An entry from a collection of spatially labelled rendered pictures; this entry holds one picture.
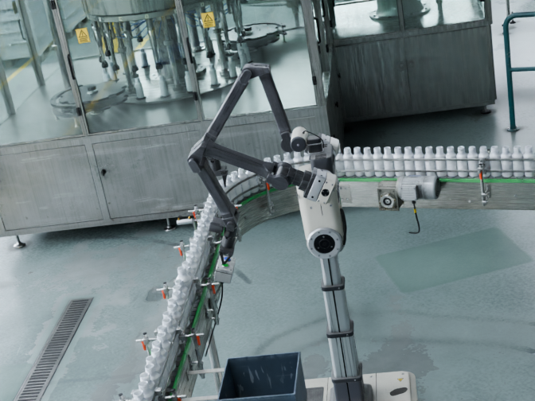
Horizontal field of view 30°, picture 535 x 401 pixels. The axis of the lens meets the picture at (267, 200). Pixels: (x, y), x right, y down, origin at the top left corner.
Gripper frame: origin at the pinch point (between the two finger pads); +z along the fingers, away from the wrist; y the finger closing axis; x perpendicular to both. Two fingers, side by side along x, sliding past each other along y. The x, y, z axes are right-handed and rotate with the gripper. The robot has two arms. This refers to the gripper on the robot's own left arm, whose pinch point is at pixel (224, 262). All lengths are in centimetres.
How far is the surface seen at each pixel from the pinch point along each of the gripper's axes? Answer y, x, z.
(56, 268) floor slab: -253, -132, 174
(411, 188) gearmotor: -90, 88, -21
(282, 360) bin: 57, 34, 9
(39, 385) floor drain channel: -87, -98, 159
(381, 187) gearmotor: -101, 74, -13
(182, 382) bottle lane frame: 71, -4, 20
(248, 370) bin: 57, 21, 17
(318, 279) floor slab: -190, 60, 100
